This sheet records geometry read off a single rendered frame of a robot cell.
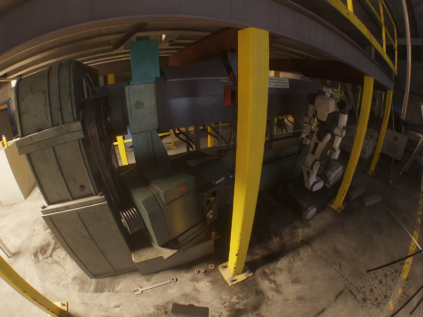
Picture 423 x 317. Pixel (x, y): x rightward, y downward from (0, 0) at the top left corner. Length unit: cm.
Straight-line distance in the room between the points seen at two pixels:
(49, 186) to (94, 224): 41
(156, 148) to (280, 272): 161
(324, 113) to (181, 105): 143
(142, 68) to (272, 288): 211
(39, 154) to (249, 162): 120
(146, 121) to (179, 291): 147
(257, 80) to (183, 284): 154
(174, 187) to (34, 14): 110
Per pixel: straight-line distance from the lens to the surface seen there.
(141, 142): 165
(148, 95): 157
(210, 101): 170
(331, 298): 180
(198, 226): 144
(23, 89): 129
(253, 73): 73
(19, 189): 392
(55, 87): 114
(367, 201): 293
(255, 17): 85
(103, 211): 126
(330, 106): 196
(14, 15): 84
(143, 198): 109
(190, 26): 149
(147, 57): 159
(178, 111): 160
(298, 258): 188
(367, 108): 222
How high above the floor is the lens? 148
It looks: 26 degrees down
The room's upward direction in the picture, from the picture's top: 1 degrees counter-clockwise
